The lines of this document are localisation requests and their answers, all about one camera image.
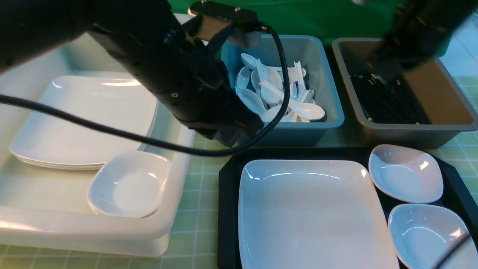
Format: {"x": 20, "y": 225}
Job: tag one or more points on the white sauce dish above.
{"x": 406, "y": 174}
{"x": 423, "y": 233}
{"x": 129, "y": 185}

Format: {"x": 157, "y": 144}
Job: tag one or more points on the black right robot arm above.
{"x": 418, "y": 30}

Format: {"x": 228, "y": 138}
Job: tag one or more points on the large white plastic tub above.
{"x": 47, "y": 208}

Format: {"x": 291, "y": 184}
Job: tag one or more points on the grey-brown plastic bin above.
{"x": 443, "y": 101}

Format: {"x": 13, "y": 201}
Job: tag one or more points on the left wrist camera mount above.
{"x": 218, "y": 23}

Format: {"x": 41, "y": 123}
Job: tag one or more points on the stacked white square plates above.
{"x": 123, "y": 104}

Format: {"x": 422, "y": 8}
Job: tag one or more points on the large white square plate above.
{"x": 311, "y": 214}

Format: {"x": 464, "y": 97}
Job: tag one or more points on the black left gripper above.
{"x": 217, "y": 114}

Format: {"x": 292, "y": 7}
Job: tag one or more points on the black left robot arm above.
{"x": 174, "y": 61}

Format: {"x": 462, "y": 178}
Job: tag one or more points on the pile of white spoons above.
{"x": 266, "y": 105}

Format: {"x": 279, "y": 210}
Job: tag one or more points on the white sauce dish in tub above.
{"x": 129, "y": 185}

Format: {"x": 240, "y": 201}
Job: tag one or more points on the pile of black chopsticks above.
{"x": 388, "y": 101}

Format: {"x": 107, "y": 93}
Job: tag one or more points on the white ceramic soup spoon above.
{"x": 307, "y": 111}

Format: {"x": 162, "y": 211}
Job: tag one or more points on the green backdrop cloth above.
{"x": 327, "y": 19}

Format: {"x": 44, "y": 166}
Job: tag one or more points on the green checked tablecloth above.
{"x": 193, "y": 241}

